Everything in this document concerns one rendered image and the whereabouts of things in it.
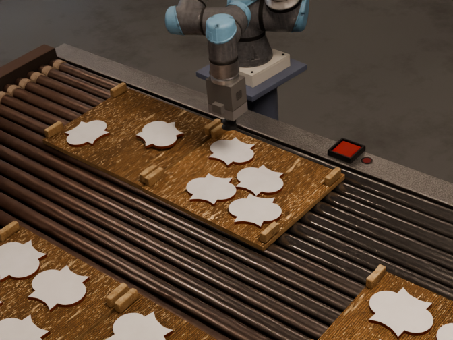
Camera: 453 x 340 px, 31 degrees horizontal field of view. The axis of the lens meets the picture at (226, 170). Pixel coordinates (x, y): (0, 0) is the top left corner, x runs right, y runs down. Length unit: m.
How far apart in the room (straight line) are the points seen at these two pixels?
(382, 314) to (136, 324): 0.53
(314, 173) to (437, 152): 1.78
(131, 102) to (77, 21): 2.86
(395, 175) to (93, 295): 0.85
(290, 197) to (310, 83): 2.35
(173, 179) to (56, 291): 0.48
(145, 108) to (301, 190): 0.64
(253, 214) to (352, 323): 0.42
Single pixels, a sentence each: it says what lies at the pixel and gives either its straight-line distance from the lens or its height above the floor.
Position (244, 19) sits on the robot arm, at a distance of 2.14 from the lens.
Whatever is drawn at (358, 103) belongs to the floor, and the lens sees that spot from 4.24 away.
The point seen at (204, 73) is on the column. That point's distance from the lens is 2.80.
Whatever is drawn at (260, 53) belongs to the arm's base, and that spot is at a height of 0.95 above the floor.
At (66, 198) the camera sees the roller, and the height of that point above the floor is 0.92.
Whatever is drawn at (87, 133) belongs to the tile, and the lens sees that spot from 2.43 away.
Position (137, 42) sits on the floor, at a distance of 5.00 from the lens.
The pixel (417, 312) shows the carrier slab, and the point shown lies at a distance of 1.80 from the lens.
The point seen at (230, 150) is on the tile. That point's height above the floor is 0.95.
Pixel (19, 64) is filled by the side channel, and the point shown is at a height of 0.95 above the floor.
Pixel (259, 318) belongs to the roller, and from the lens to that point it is 1.81.
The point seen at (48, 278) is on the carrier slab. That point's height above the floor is 0.95.
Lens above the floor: 2.23
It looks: 36 degrees down
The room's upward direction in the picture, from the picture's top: 5 degrees counter-clockwise
